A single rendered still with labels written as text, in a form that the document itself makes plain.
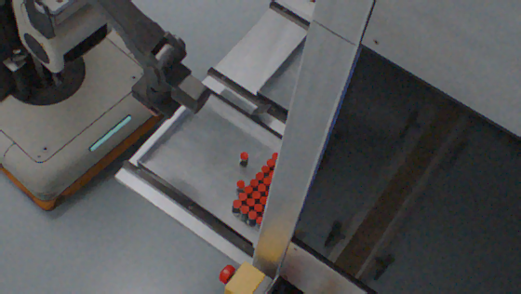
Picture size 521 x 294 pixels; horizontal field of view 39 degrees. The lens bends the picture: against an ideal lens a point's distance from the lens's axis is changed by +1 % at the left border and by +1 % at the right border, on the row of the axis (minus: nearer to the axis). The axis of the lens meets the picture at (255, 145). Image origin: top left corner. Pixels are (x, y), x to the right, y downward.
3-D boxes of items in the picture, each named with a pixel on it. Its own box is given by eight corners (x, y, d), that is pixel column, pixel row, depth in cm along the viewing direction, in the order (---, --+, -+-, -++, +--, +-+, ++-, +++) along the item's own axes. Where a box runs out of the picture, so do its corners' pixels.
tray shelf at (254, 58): (424, 90, 193) (426, 86, 192) (279, 295, 163) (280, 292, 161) (277, 2, 204) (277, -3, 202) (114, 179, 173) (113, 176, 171)
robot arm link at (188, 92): (171, 31, 135) (142, 63, 132) (220, 67, 134) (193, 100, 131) (170, 57, 146) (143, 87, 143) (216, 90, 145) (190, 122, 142)
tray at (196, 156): (313, 168, 177) (315, 162, 174) (251, 247, 166) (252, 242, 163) (203, 95, 184) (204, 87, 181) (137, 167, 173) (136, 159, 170)
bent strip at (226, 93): (269, 116, 183) (272, 104, 178) (262, 125, 182) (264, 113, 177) (224, 87, 186) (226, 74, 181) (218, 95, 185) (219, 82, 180)
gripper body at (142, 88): (168, 121, 149) (172, 105, 142) (129, 92, 150) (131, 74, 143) (188, 100, 152) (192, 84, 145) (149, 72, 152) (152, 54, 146)
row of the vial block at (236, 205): (280, 164, 177) (282, 154, 173) (236, 217, 169) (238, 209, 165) (273, 159, 177) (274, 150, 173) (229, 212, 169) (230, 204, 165)
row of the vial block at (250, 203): (287, 168, 176) (289, 160, 172) (245, 222, 168) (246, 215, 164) (280, 164, 177) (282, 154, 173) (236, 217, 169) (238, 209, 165)
